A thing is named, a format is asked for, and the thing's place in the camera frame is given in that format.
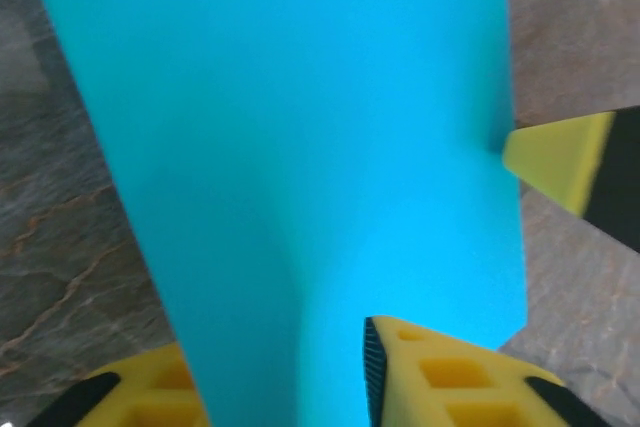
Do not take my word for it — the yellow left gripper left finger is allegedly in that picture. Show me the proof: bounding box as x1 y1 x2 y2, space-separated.
22 343 211 427

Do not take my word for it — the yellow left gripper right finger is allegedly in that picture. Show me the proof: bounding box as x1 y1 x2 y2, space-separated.
363 315 609 427

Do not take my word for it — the blue square paper sheet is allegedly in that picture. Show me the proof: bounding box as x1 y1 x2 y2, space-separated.
22 0 530 427

